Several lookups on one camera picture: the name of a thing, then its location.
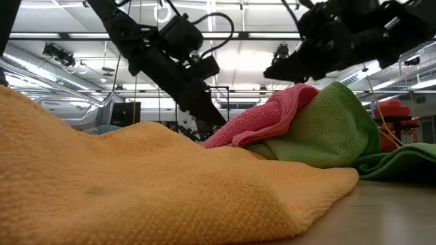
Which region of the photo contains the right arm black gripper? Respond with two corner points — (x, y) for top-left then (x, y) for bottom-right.
(264, 19), (383, 84)

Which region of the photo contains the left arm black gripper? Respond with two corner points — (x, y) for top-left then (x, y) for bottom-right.
(127, 40), (228, 127)

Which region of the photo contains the pink microfiber towel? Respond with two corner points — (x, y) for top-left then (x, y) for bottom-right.
(201, 83), (321, 149)

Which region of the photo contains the green microfiber towel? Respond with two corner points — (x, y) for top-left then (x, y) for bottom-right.
(245, 80), (436, 181)

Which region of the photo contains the blue microfiber towel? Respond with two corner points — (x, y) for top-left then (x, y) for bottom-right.
(96, 124), (123, 135)

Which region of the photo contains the black monitor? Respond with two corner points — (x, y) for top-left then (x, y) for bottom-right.
(110, 101), (142, 129)

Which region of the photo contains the red plastic bin stack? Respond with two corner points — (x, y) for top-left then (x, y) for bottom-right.
(373, 98), (411, 118)

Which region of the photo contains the black shelving unit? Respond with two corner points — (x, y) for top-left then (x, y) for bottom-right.
(373, 115), (422, 144)

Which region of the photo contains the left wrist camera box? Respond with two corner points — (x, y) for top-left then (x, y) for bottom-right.
(185, 55), (221, 81)

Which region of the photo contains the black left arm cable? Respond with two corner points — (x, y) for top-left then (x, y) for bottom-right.
(163, 0), (236, 59)

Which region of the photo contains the yellow hanging cable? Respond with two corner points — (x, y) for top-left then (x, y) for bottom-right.
(364, 66), (405, 146)

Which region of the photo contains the silver ventilation duct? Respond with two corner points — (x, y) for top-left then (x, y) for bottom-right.
(13, 44), (91, 93)

